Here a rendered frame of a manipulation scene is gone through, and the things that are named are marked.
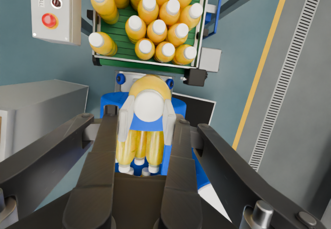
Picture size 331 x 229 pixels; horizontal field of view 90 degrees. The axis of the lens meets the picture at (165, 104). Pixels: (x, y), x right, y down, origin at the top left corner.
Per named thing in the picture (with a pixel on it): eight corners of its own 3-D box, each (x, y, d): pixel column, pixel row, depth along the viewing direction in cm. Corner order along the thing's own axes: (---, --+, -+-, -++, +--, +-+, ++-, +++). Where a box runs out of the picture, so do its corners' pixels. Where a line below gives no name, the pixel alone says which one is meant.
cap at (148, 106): (165, 92, 23) (166, 94, 21) (160, 118, 24) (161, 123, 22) (137, 87, 22) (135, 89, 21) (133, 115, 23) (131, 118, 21)
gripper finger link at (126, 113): (125, 142, 15) (116, 142, 15) (133, 117, 22) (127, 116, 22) (127, 111, 14) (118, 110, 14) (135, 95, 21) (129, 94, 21)
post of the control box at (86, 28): (111, 50, 153) (59, 18, 56) (111, 46, 152) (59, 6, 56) (115, 51, 154) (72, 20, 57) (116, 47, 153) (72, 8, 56)
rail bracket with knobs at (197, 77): (178, 82, 77) (183, 84, 67) (180, 67, 75) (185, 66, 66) (198, 84, 78) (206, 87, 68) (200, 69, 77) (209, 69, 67)
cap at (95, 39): (99, 31, 51) (97, 30, 49) (106, 43, 52) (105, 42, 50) (88, 37, 51) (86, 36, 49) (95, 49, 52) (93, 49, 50)
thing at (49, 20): (43, 26, 48) (41, 25, 46) (43, 13, 47) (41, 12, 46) (57, 28, 48) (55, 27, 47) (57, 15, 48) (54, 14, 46)
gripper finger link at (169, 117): (168, 115, 15) (176, 116, 15) (164, 98, 22) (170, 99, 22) (164, 145, 16) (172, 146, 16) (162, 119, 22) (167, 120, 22)
